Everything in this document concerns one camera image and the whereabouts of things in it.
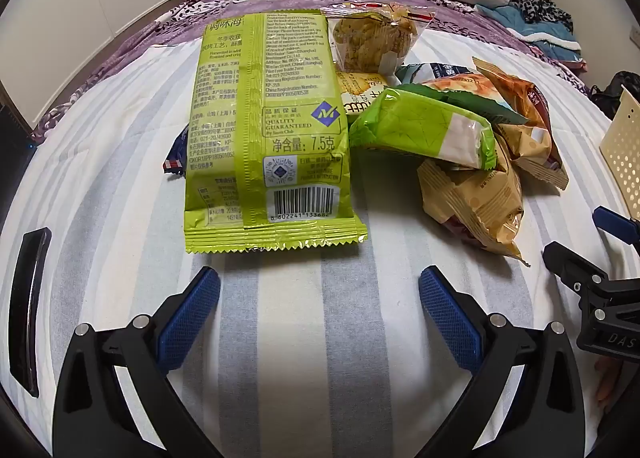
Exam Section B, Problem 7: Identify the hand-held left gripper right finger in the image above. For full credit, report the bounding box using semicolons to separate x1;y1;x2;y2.
419;265;601;458

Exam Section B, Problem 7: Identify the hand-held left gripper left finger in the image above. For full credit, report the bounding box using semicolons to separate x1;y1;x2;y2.
52;265;236;458

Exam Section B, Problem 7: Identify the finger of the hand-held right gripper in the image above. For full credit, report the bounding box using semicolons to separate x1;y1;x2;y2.
592;205;640;245
542;240;608;293

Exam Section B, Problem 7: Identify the cream perforated plastic basket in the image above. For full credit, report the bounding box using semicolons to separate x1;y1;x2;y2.
599;85;640;221

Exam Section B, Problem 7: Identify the tan snack packet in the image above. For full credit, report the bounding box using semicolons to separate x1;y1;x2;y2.
417;138;531;267

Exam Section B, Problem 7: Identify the large green snack packet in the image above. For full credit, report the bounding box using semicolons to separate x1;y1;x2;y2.
184;12;368;255

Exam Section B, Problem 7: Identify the light green snack packet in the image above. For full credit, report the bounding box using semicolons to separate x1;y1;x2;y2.
348;87;497;171

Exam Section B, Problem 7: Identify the yellow biscuit packet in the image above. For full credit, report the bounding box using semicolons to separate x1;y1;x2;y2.
336;70;401;116

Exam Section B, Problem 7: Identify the clear-wrapped cake packet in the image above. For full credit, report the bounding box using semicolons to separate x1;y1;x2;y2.
320;2;437;74

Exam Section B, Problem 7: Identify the person's right hand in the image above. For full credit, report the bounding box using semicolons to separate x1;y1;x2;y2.
594;355;625;406

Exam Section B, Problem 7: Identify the black bag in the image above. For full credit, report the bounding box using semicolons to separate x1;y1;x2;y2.
590;70;640;119

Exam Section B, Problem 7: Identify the orange brown snack packet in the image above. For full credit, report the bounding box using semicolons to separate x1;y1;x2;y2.
472;57;570;190

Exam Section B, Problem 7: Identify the black rectangular bar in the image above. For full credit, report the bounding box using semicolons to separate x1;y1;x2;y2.
8;227;52;399

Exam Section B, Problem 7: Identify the blue red snack packet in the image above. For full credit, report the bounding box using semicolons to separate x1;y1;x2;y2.
162;125;193;176

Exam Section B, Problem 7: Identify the striped bedsheet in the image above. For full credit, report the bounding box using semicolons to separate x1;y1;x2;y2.
0;28;640;458

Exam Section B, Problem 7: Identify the dark green snack packet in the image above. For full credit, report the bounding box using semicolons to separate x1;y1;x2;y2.
397;75;528;125

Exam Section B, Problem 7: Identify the blue fleece cloth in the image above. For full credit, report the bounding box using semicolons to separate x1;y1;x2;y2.
475;3;583;71

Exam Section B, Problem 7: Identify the leopard print cloth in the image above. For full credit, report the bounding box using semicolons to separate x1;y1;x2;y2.
515;0;573;34

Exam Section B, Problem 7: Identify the dark blue white snack packet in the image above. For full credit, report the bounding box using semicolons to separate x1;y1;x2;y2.
395;60;481;86

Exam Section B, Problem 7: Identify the purple floral blanket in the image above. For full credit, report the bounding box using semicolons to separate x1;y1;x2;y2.
32;0;591;144

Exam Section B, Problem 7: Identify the white wardrobe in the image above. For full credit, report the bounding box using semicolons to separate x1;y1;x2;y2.
0;0;198;124

